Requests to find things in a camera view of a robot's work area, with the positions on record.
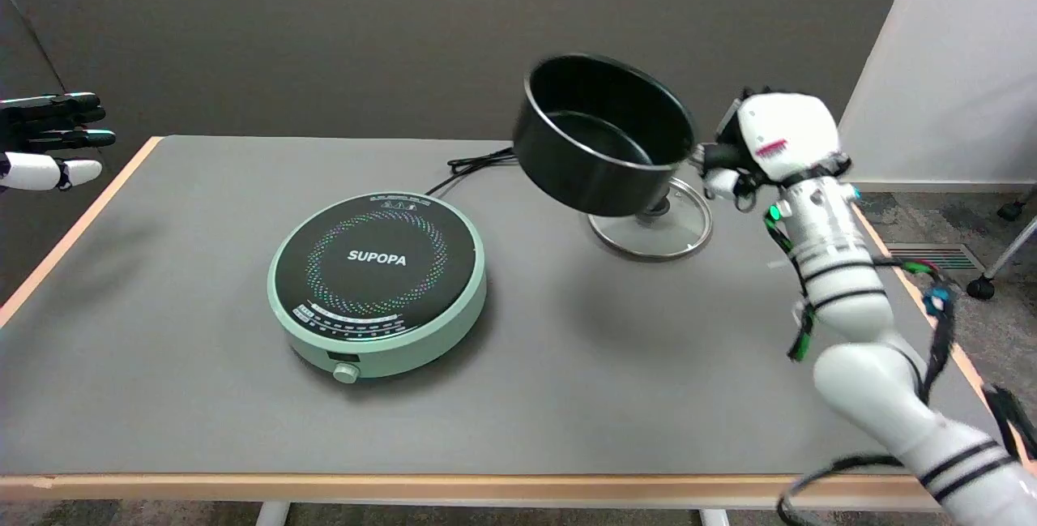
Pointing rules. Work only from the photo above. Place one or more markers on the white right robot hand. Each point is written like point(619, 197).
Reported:
point(784, 137)

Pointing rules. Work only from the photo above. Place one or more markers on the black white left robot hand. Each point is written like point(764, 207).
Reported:
point(49, 141)

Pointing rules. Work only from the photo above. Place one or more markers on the grey table mat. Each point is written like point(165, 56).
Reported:
point(454, 307)

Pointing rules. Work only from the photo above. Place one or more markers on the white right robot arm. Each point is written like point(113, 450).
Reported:
point(859, 323)

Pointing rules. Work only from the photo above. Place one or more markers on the glass pot lid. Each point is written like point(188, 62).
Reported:
point(660, 226)

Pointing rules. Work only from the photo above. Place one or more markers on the green SUPOPA induction stove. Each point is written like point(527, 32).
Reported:
point(377, 283)

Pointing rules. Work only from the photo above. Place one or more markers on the chair leg with caster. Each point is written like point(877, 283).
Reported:
point(1000, 258)

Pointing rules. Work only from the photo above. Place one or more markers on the black soup pot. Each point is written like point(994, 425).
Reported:
point(603, 137)

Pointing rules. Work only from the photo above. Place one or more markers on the floor vent grille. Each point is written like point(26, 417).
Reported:
point(936, 257)

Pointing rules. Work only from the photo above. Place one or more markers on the white table leg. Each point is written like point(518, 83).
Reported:
point(714, 517)
point(272, 513)

